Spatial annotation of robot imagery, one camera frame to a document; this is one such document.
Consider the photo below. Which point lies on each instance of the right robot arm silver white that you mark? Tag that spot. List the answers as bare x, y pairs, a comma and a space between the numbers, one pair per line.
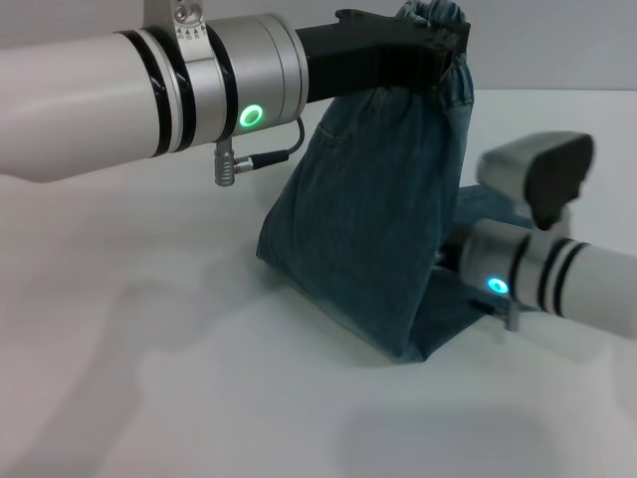
562, 279

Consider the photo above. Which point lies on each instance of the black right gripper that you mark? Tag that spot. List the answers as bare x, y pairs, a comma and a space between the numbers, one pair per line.
450, 259

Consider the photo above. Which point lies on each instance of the blue denim shorts cartoon print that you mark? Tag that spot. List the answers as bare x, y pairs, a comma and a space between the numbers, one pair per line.
368, 224

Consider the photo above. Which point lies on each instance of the left robot arm silver white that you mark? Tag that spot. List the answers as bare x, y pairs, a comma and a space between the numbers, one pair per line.
124, 94

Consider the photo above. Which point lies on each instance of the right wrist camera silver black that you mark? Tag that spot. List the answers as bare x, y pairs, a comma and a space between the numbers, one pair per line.
542, 169

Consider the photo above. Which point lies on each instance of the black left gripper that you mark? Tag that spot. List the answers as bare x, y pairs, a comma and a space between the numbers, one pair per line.
363, 55

